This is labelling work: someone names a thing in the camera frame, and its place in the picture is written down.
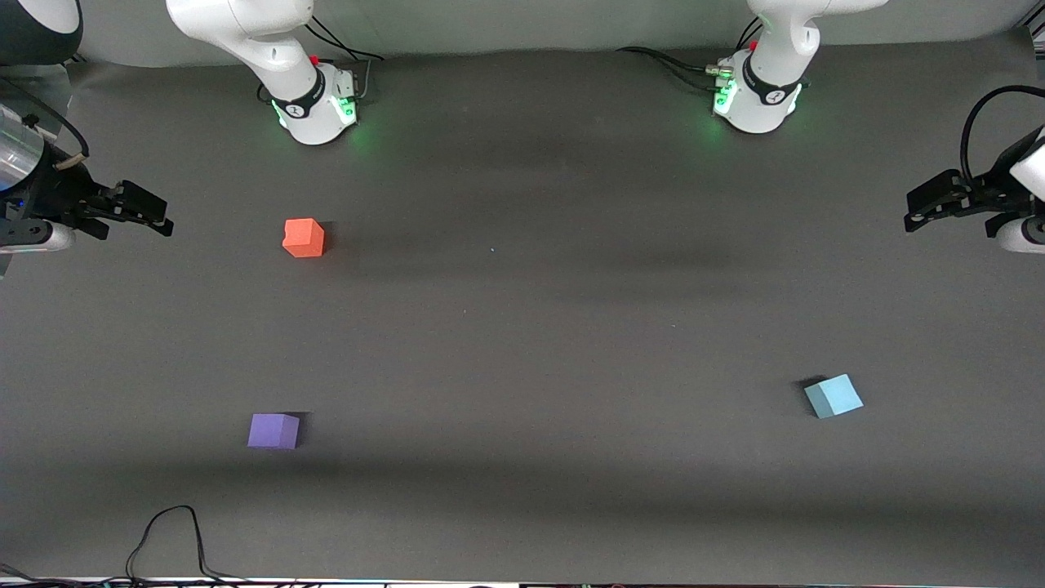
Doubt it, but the orange foam block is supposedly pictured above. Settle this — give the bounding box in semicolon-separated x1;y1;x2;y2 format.
282;218;326;259

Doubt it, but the light blue foam block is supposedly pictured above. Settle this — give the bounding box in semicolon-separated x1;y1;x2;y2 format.
803;374;864;421

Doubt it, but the purple foam block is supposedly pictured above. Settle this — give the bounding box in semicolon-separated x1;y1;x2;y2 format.
247;412;301;451

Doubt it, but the dark grey table mat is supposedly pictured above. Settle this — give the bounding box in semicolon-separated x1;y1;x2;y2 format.
0;29;1045;586

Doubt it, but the black right arm base cable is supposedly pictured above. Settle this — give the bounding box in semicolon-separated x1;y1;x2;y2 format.
304;15;385;100

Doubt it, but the black arm base cable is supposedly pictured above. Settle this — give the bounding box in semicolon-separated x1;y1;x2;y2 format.
616;16;765;92
304;15;385;100

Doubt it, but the thin black looped cable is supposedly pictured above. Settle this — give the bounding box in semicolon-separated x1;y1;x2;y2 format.
0;504;274;588

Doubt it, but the black left arm base cable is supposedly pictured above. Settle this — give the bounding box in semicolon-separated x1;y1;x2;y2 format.
616;16;765;92

